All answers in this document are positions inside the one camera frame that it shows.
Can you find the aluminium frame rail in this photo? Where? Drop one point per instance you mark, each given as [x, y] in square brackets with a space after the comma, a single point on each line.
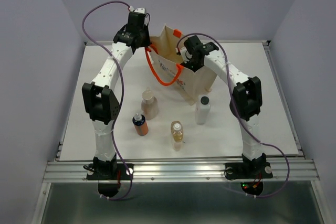
[185, 186]

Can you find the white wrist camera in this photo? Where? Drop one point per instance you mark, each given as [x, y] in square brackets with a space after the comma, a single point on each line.
[186, 56]
[141, 10]

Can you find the orange bottle blue cap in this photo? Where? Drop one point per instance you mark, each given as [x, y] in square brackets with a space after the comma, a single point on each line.
[140, 124]

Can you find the white bottle black cap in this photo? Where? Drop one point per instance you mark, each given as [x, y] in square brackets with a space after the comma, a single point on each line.
[202, 109]

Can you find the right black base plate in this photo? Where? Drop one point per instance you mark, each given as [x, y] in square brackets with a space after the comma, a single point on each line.
[251, 175]

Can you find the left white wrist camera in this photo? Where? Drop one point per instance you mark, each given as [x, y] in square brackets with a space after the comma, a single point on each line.
[141, 10]

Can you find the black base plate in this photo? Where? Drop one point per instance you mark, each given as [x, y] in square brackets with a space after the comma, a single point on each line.
[251, 175]
[113, 184]

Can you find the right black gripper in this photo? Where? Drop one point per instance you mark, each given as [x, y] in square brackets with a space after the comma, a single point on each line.
[187, 64]

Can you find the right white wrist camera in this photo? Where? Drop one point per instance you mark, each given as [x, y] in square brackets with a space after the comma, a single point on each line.
[186, 56]

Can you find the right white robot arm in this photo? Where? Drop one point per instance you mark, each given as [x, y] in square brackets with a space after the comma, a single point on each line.
[245, 101]

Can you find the cream canvas bag orange handles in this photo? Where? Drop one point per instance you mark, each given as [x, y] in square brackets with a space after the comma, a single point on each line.
[167, 68]

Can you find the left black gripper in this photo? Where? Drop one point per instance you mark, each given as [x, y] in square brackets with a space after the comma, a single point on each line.
[146, 42]

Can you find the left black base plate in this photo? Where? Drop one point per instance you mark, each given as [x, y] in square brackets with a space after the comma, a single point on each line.
[113, 184]

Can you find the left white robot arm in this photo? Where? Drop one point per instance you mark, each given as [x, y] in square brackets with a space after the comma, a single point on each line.
[98, 96]

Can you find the clear amber liquid bottle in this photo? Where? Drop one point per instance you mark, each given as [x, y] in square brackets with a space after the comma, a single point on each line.
[177, 135]

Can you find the peach conical squeeze bottle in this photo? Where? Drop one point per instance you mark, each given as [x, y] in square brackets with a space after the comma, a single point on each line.
[149, 104]

